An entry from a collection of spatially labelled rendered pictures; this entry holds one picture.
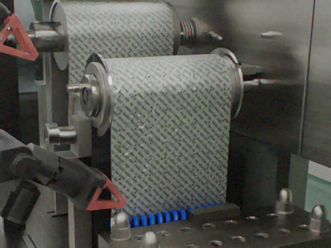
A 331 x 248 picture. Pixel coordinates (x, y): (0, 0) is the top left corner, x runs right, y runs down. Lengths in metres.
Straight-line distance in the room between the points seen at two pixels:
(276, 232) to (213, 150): 0.19
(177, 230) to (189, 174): 0.12
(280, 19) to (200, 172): 0.31
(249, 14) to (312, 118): 0.27
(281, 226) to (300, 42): 0.32
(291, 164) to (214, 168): 0.32
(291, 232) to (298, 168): 0.38
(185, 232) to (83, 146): 0.24
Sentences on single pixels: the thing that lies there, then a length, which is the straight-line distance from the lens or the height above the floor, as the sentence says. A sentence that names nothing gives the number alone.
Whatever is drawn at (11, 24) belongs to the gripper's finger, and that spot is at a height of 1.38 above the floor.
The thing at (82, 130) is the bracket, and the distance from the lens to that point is 1.05.
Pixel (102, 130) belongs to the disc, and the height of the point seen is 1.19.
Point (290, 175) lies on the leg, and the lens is 1.39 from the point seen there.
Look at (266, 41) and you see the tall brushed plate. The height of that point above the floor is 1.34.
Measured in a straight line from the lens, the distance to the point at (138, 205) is 1.05.
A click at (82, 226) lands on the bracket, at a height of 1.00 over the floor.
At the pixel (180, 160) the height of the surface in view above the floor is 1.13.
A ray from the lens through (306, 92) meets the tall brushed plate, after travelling 1.07.
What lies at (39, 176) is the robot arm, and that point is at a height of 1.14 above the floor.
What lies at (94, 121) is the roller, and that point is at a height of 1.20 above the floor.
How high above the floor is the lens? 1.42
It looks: 16 degrees down
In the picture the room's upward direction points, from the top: straight up
